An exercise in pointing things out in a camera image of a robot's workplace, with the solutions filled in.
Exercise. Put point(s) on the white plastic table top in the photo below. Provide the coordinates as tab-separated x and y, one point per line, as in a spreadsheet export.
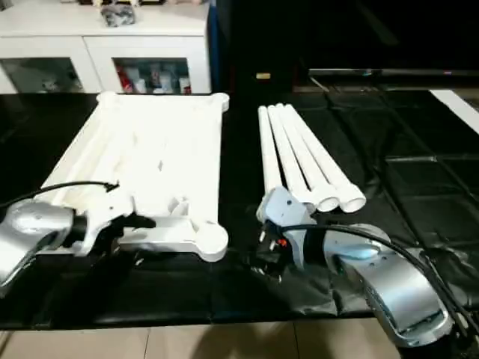
157	157

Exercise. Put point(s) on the white plastic table leg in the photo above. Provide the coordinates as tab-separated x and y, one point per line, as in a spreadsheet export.
287	149
304	149
271	149
320	149

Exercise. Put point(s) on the black work mat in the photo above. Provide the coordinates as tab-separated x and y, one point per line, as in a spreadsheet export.
187	292

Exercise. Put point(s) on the red bottle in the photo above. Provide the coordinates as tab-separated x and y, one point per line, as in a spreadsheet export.
123	79

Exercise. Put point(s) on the small gold label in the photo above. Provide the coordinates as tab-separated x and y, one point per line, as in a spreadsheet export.
263	75

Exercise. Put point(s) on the white cabinet with glass doors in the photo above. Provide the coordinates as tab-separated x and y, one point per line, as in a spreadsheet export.
75	30

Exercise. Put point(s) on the black bundle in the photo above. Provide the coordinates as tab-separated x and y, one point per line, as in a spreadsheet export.
118	15

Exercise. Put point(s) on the black flat bar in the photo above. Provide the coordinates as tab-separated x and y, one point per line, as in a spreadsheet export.
389	73

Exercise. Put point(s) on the white board strip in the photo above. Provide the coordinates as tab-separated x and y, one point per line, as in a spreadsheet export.
460	108

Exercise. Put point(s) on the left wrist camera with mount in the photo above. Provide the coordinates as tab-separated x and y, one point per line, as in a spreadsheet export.
93	213

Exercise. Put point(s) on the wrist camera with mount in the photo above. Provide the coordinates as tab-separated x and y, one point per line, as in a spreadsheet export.
283	206
93	213

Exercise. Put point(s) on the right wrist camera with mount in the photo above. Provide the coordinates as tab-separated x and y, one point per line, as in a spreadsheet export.
283	206

